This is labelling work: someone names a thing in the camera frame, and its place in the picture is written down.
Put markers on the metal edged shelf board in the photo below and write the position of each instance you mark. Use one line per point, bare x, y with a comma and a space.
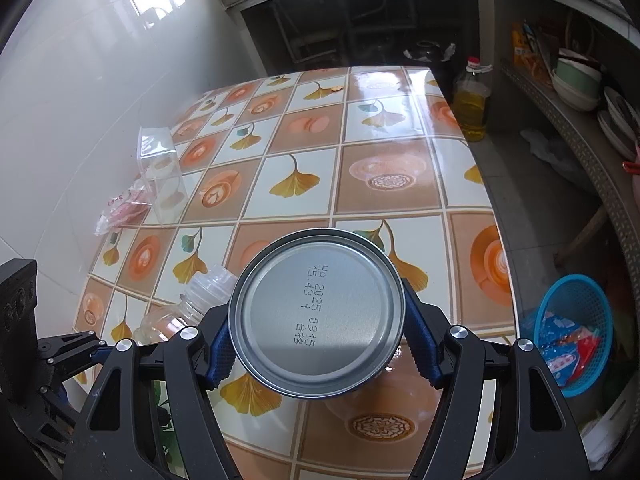
592, 165

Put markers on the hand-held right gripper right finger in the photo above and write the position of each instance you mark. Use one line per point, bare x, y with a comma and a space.
422, 345

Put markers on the black bucket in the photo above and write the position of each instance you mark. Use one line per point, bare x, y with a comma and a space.
425, 52

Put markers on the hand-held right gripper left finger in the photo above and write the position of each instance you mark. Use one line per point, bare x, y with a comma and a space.
220, 355

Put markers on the cooking oil bottle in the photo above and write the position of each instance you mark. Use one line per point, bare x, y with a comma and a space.
472, 110

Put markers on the white bowl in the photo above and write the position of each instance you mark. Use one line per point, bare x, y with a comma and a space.
575, 97

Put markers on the white cloth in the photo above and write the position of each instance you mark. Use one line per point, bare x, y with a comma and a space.
547, 150

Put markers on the pink white wrapper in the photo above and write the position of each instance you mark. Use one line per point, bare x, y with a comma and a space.
122, 207

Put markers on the white plates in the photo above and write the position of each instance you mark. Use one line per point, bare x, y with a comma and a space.
617, 120

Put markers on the white plastic bag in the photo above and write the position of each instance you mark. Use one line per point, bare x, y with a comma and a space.
602, 440

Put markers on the red snack packet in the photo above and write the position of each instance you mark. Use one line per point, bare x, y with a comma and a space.
587, 357

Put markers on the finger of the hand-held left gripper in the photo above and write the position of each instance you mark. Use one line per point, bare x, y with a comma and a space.
52, 420
75, 352

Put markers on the wooden stick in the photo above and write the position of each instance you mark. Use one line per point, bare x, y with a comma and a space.
582, 232

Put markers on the clear plastic box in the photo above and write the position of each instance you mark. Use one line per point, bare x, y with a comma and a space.
160, 180

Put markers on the orange snack packet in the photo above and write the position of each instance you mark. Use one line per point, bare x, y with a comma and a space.
522, 47

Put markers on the green label plastic bottle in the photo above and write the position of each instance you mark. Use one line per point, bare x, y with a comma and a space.
205, 295

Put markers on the red label tin can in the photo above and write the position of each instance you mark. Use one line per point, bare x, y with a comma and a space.
315, 310

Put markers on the blue plastic basket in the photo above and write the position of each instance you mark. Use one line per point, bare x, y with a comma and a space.
580, 295

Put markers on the green bowl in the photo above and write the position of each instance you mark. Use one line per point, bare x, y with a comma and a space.
577, 72

